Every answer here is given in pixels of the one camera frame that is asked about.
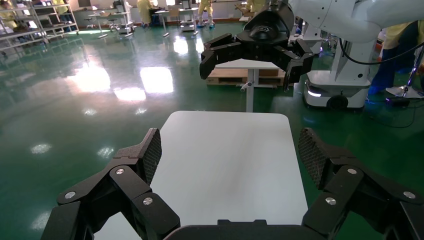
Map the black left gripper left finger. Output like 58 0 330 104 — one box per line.
41 128 181 240

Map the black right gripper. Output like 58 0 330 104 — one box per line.
199 3 316 93

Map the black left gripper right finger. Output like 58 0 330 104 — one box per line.
297 127 424 240

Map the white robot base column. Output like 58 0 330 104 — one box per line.
303 38 380 112

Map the wooden pallet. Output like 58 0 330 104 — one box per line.
205 67 286 89

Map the person in yellow coat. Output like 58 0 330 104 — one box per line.
52 0 76 33
367 20 424 97
244 0 267 16
136 0 155 28
197 0 216 30

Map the white work table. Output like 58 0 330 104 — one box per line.
154 7 200 38
87 11 134 40

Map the black floor device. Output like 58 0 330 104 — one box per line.
384 96 412 109

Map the stand with white base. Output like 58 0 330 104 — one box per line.
385 46 424 100

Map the white equipment cart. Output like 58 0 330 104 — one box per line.
112 0 136 35

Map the grey metal shelf rack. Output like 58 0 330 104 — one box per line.
31 1 80 40
0 3 47 53

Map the small white pedestal table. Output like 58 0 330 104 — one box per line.
214 58 282 114

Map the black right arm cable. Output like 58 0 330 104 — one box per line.
338 38 424 66

